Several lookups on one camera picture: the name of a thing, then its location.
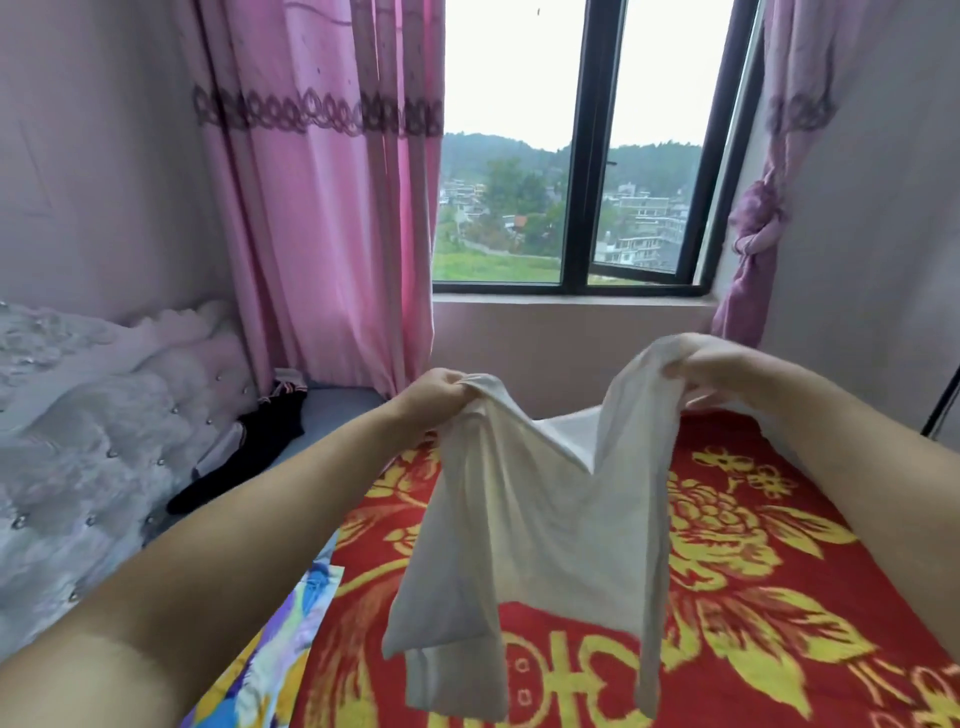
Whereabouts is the person's left forearm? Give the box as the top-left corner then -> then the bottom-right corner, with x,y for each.
0,397 -> 429,728

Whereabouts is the person's left hand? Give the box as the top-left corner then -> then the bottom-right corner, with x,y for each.
382,367 -> 485,444

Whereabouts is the white t-shirt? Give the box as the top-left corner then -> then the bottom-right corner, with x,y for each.
381,333 -> 812,725

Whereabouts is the person's right forearm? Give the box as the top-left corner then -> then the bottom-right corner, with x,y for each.
750,360 -> 960,654

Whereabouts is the pale blue pillow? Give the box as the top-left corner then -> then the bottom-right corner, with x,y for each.
142,385 -> 392,549

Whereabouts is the narrow pink curtain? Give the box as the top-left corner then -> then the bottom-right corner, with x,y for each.
708,0 -> 887,350

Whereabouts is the white tufted headboard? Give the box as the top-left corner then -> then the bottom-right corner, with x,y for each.
0,297 -> 260,662

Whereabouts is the black garment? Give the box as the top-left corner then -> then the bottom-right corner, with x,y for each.
165,382 -> 309,516

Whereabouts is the person's right hand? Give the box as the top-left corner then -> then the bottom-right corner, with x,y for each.
667,333 -> 789,414

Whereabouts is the dark framed window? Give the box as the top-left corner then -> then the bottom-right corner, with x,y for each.
430,0 -> 767,299

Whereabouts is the wide pink curtain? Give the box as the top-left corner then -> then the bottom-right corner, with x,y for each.
168,0 -> 447,399

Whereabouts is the blue patterned pillow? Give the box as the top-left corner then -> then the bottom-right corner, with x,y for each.
180,525 -> 347,728

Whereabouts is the red and yellow blanket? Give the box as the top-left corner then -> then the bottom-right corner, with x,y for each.
180,397 -> 960,728

